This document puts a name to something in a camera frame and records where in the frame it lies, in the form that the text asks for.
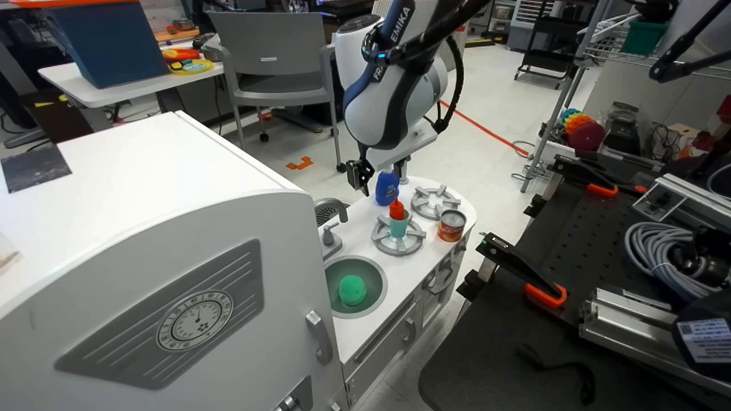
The dark sheet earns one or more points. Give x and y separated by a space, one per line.
35 170

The black device with white label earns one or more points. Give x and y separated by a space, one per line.
705 339

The colorful toys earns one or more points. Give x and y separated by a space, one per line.
185 59

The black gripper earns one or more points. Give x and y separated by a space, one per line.
360 170

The white table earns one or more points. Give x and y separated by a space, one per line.
116 88

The toy tin can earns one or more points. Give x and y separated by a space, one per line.
452 227

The silver control box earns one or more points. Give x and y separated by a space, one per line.
675 200

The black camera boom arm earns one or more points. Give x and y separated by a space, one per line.
687 48

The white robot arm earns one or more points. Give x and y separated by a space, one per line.
380 98

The gray toy faucet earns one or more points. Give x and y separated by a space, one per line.
329 241

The black cart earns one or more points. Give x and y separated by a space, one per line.
545 47

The green ball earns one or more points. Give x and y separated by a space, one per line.
352 291

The colorful stacking rings toy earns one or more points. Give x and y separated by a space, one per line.
583 133

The white toy kitchen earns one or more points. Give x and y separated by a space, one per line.
152 251

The black mat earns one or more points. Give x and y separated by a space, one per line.
488 357

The gray toy burner grate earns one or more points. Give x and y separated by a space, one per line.
396 244
436 202

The aluminum extrusion rail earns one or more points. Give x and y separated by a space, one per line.
648 327

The black orange bar clamp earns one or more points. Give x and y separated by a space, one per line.
517 265
586 173

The small orange floor object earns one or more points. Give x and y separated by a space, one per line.
301 163

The dark round floor object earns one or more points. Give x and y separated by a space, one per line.
332 213

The red orange toy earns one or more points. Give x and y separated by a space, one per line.
396 208

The blue toy bottle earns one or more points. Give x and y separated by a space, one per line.
386 188

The teal toy cup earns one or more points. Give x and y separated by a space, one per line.
399 227

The metal stand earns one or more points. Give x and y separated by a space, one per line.
561 109

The gray vertical pole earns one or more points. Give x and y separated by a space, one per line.
405 171

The gray office chair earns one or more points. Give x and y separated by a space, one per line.
278 52

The blue box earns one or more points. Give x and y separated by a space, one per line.
107 41

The green bin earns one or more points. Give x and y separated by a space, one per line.
642 38

